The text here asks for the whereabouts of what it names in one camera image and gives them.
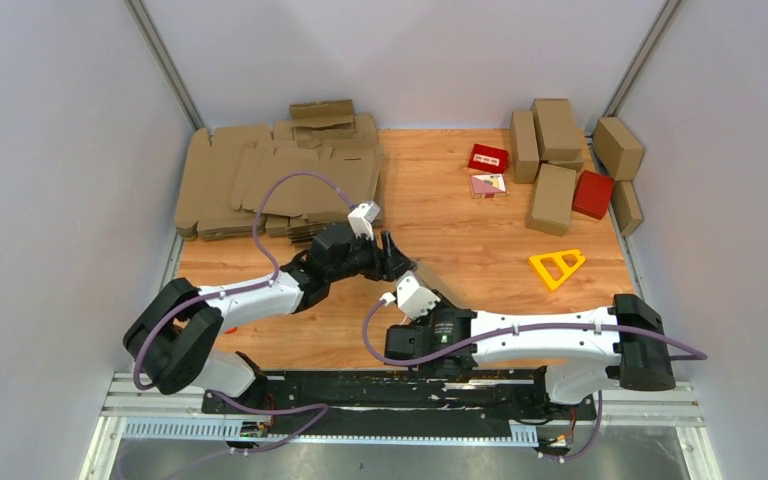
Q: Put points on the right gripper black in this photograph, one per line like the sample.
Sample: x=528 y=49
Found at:
x=422 y=321

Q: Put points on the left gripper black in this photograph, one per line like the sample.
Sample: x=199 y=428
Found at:
x=389 y=264

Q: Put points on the cardboard box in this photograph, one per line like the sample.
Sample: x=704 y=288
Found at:
x=433 y=281
x=556 y=130
x=626 y=207
x=551 y=204
x=525 y=159
x=618 y=148

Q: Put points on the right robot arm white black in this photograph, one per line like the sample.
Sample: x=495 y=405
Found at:
x=584 y=352

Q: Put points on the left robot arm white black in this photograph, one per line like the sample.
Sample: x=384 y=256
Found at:
x=172 y=341

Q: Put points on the pink puzzle box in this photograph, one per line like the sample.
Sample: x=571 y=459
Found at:
x=487 y=186

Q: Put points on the small red box with window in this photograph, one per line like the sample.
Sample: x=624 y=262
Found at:
x=488 y=159

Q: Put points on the folded cardboard box front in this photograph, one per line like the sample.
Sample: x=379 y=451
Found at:
x=551 y=204

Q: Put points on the folded cardboard box top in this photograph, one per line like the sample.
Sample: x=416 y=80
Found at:
x=556 y=130

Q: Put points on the flat cardboard stack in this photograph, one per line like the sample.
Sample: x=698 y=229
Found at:
x=305 y=171

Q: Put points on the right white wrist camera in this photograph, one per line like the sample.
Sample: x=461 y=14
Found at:
x=413 y=298

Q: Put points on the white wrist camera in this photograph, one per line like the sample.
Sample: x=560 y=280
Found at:
x=361 y=218
x=413 y=298

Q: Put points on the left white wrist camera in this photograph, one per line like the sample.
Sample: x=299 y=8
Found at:
x=361 y=218

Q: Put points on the yellow triangular plastic frame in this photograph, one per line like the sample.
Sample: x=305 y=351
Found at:
x=555 y=268

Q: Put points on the aluminium rail frame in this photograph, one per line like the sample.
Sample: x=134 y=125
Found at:
x=195 y=413

